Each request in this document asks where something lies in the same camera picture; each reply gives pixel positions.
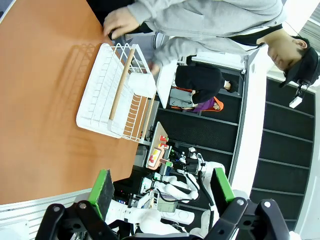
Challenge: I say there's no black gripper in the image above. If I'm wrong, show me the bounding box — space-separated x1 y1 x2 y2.
173 154 292 240

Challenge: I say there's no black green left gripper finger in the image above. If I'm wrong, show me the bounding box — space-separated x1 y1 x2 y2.
34 169 120 240

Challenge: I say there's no person's left forearm grey sleeve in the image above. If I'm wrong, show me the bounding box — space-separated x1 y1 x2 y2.
126 0 176 27

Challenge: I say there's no person's right forearm grey sleeve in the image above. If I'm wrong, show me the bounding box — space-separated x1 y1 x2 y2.
152 37 201 68

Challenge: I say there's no person's right hand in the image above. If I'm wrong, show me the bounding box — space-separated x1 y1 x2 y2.
148 61 163 76

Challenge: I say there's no person's left hand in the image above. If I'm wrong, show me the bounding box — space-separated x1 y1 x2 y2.
103 6 140 40

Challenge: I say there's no pink tray with toy food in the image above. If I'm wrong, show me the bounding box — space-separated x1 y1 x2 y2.
146 147 166 170

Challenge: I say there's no pale side table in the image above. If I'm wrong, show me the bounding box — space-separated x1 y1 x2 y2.
146 121 171 171

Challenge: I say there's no purple and orange jacket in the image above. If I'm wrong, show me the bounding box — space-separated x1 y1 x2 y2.
171 86 225 113

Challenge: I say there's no seated person in black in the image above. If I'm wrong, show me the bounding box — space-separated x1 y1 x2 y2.
174 63 240 105

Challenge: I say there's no black headset with white box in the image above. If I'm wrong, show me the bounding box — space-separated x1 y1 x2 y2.
289 79 312 109

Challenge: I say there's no white two-compartment cutlery holder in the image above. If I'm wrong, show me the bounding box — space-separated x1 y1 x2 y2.
126 72 158 99

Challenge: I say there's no white desk board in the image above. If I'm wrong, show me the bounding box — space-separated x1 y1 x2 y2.
156 59 180 109

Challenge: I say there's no black cap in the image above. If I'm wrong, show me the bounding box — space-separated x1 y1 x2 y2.
279 46 320 88

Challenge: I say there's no person's head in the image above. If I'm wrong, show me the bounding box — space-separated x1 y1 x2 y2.
257 24 320 88

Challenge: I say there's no person's torso grey hoodie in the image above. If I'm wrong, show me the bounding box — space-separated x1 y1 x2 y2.
126 0 287 68

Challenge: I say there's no grey aluminium table edge rail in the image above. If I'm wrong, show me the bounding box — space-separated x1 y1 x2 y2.
0 188 93 240

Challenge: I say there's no wooden dish rack handle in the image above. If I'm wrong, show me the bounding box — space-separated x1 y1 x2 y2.
140 96 156 138
109 49 135 121

